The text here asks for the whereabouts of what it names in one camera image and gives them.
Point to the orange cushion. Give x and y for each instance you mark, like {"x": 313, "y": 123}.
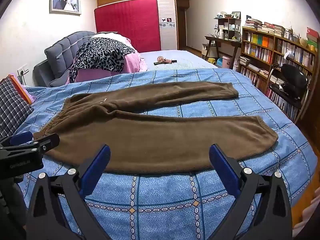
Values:
{"x": 21, "y": 87}

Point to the grey speckled pillow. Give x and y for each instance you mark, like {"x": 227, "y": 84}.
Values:
{"x": 100, "y": 52}

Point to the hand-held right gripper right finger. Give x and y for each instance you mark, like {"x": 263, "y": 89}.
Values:
{"x": 225, "y": 171}

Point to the stack of books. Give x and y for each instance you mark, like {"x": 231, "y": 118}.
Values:
{"x": 265, "y": 27}

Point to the small picture frame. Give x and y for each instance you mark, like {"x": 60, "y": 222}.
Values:
{"x": 235, "y": 15}

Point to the person's pink striped clothing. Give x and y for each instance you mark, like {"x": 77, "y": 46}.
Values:
{"x": 308, "y": 215}

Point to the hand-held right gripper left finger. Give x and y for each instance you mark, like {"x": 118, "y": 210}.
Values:
{"x": 97, "y": 171}

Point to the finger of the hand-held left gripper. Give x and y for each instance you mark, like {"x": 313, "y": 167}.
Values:
{"x": 47, "y": 142}
{"x": 22, "y": 138}

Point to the blue checked blanket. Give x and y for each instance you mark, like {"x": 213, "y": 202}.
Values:
{"x": 162, "y": 205}

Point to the red mattress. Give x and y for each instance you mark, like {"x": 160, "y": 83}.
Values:
{"x": 127, "y": 22}

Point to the pale blue bed sheet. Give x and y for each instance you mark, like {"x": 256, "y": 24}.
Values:
{"x": 190, "y": 60}

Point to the small desktop shelf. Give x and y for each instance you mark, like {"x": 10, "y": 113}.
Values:
{"x": 228, "y": 27}

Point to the pink bin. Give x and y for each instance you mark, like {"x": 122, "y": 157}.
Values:
{"x": 228, "y": 62}

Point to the small pink handheld fan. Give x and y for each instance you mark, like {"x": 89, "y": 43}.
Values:
{"x": 161, "y": 59}

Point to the blue bin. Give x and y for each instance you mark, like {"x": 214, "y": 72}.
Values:
{"x": 219, "y": 62}

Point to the pink pillow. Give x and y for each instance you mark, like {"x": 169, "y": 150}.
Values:
{"x": 132, "y": 62}

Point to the black office chair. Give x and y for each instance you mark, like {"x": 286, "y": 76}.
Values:
{"x": 292, "y": 80}

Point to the grey tufted headboard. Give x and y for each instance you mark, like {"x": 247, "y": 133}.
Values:
{"x": 60, "y": 50}

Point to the red box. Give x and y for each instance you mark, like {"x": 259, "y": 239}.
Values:
{"x": 312, "y": 33}

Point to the plaid pillow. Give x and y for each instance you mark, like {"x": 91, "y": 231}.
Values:
{"x": 12, "y": 105}

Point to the white wall socket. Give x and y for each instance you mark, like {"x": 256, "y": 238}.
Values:
{"x": 23, "y": 69}

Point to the wooden desk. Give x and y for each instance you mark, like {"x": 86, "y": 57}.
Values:
{"x": 222, "y": 41}

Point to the wooden bookshelf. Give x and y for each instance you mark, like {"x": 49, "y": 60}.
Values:
{"x": 262, "y": 52}

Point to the brown fleece pants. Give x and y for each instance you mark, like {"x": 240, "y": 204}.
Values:
{"x": 150, "y": 140}

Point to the yellow stool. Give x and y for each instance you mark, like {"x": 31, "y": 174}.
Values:
{"x": 211, "y": 60}

